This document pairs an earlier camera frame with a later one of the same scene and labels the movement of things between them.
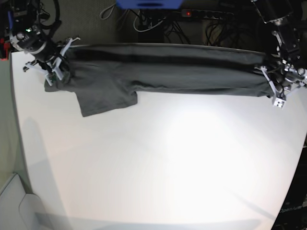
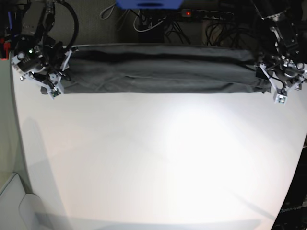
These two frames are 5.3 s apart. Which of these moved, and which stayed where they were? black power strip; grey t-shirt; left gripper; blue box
Moved: left gripper; grey t-shirt
Stayed: blue box; black power strip
